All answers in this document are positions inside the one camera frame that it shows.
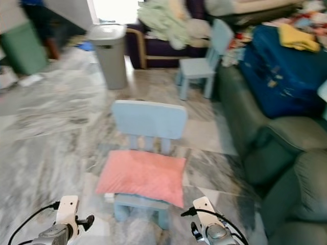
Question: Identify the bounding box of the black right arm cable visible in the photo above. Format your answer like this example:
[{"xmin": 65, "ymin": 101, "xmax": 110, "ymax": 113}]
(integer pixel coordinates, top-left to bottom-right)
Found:
[{"xmin": 180, "ymin": 207, "xmax": 250, "ymax": 245}]

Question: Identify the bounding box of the grey lidded trash bin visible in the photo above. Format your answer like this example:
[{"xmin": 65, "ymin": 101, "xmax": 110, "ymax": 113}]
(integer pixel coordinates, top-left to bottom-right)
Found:
[{"xmin": 88, "ymin": 24, "xmax": 128, "ymax": 90}]

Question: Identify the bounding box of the colourful clothes heap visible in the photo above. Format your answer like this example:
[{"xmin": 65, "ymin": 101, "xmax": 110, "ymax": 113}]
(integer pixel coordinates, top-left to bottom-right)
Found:
[{"xmin": 232, "ymin": 0, "xmax": 327, "ymax": 64}]

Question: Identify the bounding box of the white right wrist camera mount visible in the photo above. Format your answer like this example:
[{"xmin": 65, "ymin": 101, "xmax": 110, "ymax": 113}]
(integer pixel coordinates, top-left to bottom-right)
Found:
[{"xmin": 192, "ymin": 197, "xmax": 223, "ymax": 229}]

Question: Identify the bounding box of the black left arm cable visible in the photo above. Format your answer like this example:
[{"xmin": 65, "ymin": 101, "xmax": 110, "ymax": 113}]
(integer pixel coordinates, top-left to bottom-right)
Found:
[{"xmin": 8, "ymin": 202, "xmax": 62, "ymax": 245}]

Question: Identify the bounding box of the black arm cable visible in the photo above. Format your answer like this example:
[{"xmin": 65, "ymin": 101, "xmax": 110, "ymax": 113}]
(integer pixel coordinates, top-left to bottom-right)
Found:
[
  {"xmin": 180, "ymin": 207, "xmax": 250, "ymax": 245},
  {"xmin": 8, "ymin": 202, "xmax": 62, "ymax": 245}
]

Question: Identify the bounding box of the light green blanket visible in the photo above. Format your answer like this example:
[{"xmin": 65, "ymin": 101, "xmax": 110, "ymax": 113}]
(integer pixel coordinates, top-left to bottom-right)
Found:
[{"xmin": 137, "ymin": 0, "xmax": 192, "ymax": 50}]

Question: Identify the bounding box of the blue suitcase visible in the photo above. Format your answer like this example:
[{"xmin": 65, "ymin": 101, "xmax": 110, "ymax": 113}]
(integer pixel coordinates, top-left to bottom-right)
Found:
[{"xmin": 239, "ymin": 24, "xmax": 327, "ymax": 119}]

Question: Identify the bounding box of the purple sofa with wooden trim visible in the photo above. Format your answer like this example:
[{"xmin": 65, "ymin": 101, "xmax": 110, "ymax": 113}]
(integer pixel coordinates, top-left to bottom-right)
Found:
[{"xmin": 125, "ymin": 0, "xmax": 215, "ymax": 70}]

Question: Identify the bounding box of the beige cushion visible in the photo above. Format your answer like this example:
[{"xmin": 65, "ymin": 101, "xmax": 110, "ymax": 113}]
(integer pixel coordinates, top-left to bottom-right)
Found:
[{"xmin": 204, "ymin": 0, "xmax": 305, "ymax": 16}]

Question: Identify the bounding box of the cream cloth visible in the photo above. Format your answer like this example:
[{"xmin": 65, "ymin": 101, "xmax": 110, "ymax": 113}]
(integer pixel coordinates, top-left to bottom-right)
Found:
[{"xmin": 186, "ymin": 19, "xmax": 211, "ymax": 41}]

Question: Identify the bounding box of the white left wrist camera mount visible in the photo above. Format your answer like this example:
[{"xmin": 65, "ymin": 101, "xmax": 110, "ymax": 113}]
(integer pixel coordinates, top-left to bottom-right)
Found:
[{"xmin": 56, "ymin": 195, "xmax": 80, "ymax": 230}]

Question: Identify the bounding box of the pink fluffy pillow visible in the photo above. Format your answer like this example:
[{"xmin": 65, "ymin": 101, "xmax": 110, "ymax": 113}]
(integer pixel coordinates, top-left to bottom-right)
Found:
[{"xmin": 95, "ymin": 150, "xmax": 186, "ymax": 209}]

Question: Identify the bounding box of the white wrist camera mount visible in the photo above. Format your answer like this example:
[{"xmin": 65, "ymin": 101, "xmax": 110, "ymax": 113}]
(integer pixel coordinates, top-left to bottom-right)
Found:
[
  {"xmin": 56, "ymin": 195, "xmax": 80, "ymax": 230},
  {"xmin": 192, "ymin": 197, "xmax": 223, "ymax": 229}
]

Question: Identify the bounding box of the green cabinet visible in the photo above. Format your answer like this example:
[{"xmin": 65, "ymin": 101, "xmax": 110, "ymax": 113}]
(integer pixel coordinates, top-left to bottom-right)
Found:
[{"xmin": 0, "ymin": 21, "xmax": 49, "ymax": 76}]

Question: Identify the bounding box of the light blue table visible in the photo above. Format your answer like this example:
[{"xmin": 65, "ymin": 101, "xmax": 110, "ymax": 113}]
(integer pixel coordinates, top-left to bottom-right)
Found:
[{"xmin": 318, "ymin": 79, "xmax": 327, "ymax": 120}]

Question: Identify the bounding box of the small blue item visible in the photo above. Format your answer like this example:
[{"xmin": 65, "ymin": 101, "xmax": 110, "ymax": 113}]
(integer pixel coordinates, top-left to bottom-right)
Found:
[{"xmin": 78, "ymin": 41, "xmax": 95, "ymax": 52}]

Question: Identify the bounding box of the person in dark clothes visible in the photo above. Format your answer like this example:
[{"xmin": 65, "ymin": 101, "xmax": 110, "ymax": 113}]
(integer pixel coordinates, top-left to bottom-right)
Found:
[{"xmin": 20, "ymin": 0, "xmax": 60, "ymax": 61}]

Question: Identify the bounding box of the yellow cloth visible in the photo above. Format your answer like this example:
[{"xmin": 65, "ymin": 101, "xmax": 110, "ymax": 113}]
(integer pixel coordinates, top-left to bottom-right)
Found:
[{"xmin": 278, "ymin": 23, "xmax": 321, "ymax": 53}]

